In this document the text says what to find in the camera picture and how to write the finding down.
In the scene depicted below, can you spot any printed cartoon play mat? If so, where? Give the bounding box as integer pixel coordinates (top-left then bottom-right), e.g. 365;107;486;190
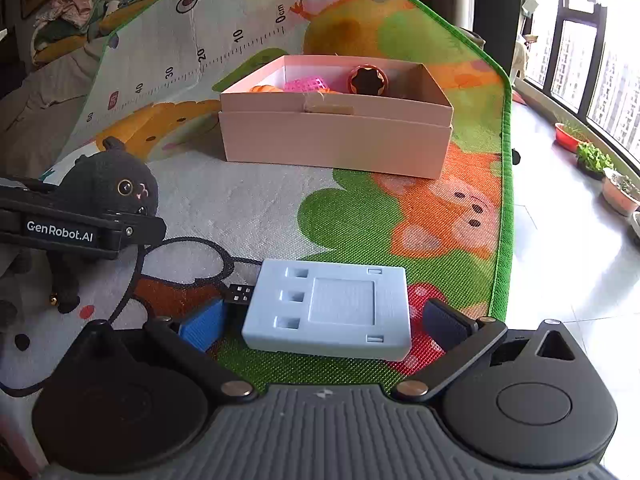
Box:
0;0;517;411

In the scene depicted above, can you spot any pink plant pot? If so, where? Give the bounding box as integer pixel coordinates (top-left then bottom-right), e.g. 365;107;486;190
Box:
601;169;640;217

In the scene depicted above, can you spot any grass plant in red pot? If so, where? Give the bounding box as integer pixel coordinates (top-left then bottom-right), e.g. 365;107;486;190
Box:
554;121;592;154

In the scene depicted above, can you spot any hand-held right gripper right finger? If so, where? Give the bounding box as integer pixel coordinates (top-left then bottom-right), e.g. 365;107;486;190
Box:
392;299;583;403

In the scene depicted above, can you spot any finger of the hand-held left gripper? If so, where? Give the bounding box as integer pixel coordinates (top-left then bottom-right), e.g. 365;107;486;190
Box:
0;195;167;252
0;176;58;199

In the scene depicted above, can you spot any pink plastic toy basket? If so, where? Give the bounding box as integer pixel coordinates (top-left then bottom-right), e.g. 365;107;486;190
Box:
283;76;329;94

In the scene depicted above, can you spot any pink round printed toy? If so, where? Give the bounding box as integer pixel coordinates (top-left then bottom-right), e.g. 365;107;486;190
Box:
347;65;392;97

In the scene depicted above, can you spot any grey blanket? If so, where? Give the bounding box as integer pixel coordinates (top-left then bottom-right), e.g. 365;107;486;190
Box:
0;40;106;171

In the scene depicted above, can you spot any yellow plush toy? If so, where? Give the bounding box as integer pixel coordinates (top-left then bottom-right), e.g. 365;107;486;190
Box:
32;20;121;66

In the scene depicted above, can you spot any leafy plant in dark pot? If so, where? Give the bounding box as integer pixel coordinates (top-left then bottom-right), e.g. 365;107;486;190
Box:
575;141;617;182

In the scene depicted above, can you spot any dark window frame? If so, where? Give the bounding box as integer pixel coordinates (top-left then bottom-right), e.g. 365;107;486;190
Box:
470;0;640;171

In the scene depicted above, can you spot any pink cardboard box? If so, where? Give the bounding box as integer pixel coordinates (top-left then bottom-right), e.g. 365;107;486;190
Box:
219;55;454;181

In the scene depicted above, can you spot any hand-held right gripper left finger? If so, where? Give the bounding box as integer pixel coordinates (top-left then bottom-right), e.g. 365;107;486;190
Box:
75;299;257;403

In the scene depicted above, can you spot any light blue plastic block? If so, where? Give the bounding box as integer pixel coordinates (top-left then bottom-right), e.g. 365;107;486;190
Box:
242;258;414;362

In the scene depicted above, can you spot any black plush cat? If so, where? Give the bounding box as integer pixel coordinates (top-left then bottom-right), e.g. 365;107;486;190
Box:
47;136;160;314

